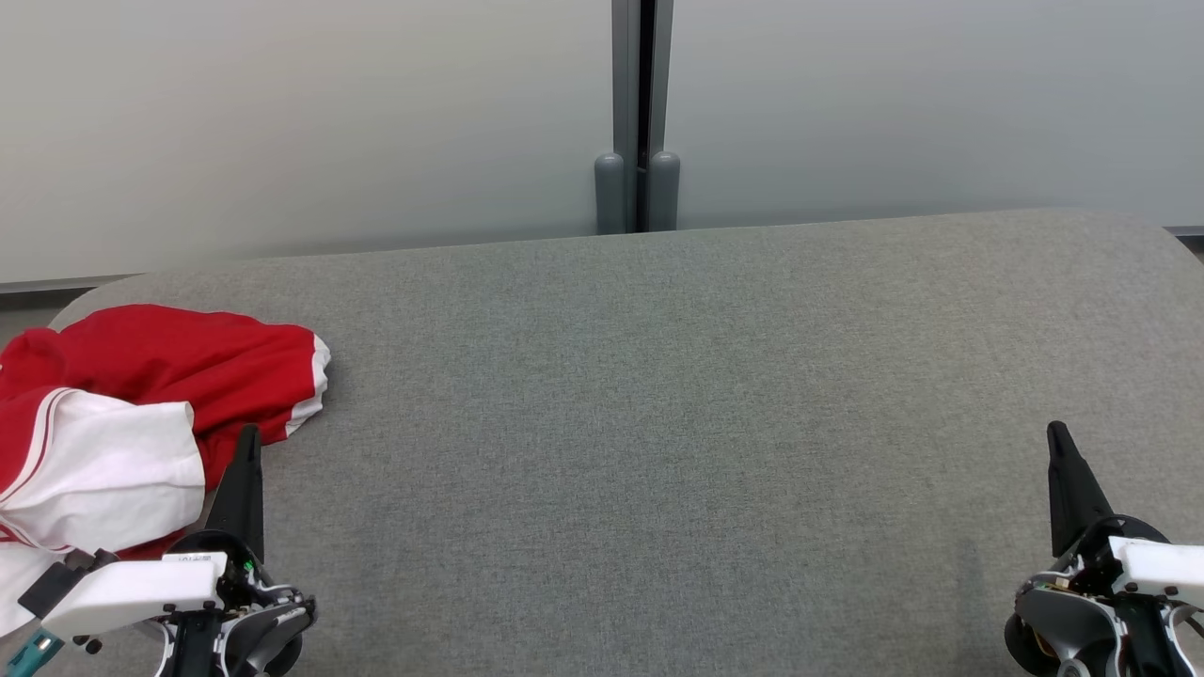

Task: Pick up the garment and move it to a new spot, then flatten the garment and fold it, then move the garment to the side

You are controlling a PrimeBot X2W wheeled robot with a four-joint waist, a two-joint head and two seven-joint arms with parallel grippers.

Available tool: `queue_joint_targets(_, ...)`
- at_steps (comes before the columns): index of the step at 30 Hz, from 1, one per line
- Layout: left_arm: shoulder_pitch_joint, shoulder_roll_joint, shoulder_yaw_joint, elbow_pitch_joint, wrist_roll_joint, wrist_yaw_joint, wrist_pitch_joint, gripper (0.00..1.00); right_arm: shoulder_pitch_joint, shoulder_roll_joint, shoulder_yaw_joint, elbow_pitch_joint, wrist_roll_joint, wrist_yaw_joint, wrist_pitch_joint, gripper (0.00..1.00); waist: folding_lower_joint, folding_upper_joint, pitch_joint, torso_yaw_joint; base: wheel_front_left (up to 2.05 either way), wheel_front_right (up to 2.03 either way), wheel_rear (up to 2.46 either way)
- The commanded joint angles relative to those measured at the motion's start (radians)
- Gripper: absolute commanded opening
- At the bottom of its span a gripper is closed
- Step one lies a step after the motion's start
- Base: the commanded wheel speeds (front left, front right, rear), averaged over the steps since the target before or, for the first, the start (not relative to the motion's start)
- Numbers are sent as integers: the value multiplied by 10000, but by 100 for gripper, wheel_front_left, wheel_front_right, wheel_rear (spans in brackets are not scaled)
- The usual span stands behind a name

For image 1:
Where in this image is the red and white shirt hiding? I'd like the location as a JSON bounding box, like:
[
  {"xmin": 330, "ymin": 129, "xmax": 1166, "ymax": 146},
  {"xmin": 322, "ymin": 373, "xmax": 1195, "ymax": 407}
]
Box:
[{"xmin": 0, "ymin": 386, "xmax": 208, "ymax": 640}]

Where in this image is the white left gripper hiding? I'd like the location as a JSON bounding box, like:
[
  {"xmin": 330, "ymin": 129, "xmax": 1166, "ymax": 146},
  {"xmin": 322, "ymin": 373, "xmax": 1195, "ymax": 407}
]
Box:
[{"xmin": 42, "ymin": 425, "xmax": 274, "ymax": 638}]

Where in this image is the teal left camera connector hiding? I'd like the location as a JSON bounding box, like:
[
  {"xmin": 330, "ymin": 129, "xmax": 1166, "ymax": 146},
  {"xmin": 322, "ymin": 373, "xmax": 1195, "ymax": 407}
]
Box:
[{"xmin": 5, "ymin": 628, "xmax": 65, "ymax": 676}]

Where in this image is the grey partition post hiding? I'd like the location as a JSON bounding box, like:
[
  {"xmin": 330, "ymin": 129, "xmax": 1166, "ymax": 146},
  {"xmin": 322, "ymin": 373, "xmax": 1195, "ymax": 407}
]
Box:
[{"xmin": 594, "ymin": 0, "xmax": 681, "ymax": 235}]

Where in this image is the red shorts white hem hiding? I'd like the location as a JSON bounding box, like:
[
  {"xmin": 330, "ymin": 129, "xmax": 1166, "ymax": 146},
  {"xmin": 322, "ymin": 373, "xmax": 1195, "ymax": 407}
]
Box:
[{"xmin": 0, "ymin": 304, "xmax": 331, "ymax": 490}]

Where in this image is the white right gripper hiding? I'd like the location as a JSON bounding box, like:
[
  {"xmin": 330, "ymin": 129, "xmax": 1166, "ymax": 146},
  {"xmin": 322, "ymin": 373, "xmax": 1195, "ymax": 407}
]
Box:
[{"xmin": 1047, "ymin": 421, "xmax": 1204, "ymax": 607}]

